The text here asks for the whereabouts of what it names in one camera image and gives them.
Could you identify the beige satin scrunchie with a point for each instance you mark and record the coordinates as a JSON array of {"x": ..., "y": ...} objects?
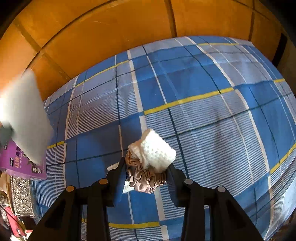
[{"x": 140, "y": 179}]

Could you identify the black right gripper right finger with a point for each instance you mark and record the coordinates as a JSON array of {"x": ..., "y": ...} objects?
[{"x": 228, "y": 221}]

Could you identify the purple snack box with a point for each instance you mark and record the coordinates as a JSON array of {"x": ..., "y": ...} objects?
[{"x": 14, "y": 162}]

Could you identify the silver ornate tissue box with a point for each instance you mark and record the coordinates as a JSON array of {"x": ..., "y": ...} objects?
[{"x": 21, "y": 197}]

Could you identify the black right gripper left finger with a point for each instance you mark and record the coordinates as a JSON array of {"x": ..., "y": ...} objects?
[{"x": 63, "y": 220}]

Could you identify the blue plaid bed cover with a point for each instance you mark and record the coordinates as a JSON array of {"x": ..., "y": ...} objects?
[{"x": 219, "y": 102}]

